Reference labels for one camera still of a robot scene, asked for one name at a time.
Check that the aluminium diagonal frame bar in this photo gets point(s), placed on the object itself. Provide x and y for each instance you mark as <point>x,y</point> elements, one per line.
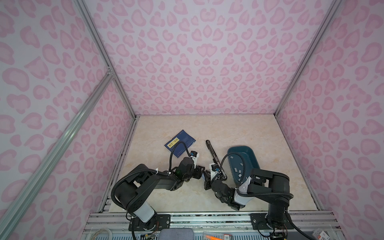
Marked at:
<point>20,205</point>

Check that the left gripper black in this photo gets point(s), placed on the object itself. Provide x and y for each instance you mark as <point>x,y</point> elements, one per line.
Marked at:
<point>199,171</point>

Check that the teal plastic tray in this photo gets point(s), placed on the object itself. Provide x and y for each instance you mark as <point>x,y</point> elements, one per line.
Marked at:
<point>242,160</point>

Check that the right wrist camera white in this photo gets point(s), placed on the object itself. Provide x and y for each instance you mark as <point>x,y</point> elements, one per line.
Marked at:
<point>215,171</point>

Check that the aluminium frame corner post left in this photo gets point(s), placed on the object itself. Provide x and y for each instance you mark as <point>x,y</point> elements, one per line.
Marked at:
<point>91,26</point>

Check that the blue book yellow label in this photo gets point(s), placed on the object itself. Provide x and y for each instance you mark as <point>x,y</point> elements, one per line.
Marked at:
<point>179,143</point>

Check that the aluminium frame corner post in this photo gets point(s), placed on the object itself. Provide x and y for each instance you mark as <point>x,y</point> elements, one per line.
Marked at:
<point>91,26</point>
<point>320,33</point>

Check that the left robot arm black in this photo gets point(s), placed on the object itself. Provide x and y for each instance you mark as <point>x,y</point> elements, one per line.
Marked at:
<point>132,191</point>

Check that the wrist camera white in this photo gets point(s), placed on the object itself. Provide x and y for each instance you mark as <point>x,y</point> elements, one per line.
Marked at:
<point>215,171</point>
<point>194,156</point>

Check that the aluminium frame corner post right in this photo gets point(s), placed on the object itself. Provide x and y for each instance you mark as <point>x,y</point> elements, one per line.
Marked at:
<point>320,33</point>

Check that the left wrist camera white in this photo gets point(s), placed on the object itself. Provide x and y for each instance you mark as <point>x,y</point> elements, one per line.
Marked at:
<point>194,156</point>

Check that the white tag front right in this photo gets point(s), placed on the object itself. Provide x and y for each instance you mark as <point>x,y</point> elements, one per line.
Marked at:
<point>320,234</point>

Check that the grey pad front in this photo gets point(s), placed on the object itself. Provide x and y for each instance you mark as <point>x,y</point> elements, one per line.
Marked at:
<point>176,234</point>

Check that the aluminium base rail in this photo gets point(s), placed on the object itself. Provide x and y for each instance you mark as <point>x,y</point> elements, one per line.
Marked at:
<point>242,225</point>

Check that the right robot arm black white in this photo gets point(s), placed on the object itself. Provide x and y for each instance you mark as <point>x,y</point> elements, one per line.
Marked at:
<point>268,186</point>

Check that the orange handled tool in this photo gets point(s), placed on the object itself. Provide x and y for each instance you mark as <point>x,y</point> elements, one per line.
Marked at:
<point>217,236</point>

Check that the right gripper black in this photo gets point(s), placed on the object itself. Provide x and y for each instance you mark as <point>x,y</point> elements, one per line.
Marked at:
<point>206,185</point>

